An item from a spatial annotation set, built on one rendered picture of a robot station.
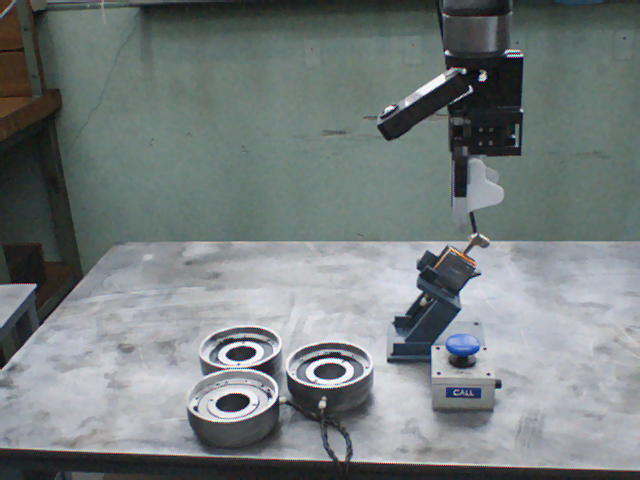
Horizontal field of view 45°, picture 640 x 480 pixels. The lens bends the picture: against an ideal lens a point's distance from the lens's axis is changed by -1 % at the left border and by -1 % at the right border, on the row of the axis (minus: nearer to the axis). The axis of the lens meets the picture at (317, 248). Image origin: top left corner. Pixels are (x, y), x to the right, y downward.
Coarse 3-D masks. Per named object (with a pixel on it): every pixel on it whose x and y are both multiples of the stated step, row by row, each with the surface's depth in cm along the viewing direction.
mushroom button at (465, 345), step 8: (456, 336) 91; (464, 336) 91; (472, 336) 91; (448, 344) 90; (456, 344) 90; (464, 344) 90; (472, 344) 90; (456, 352) 89; (464, 352) 89; (472, 352) 89
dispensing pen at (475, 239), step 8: (472, 240) 98; (480, 240) 98; (488, 240) 98; (448, 248) 99; (456, 248) 100; (464, 248) 99; (440, 256) 100; (464, 256) 99; (432, 264) 101; (472, 264) 99; (424, 296) 102; (424, 304) 102; (416, 312) 103; (408, 320) 104
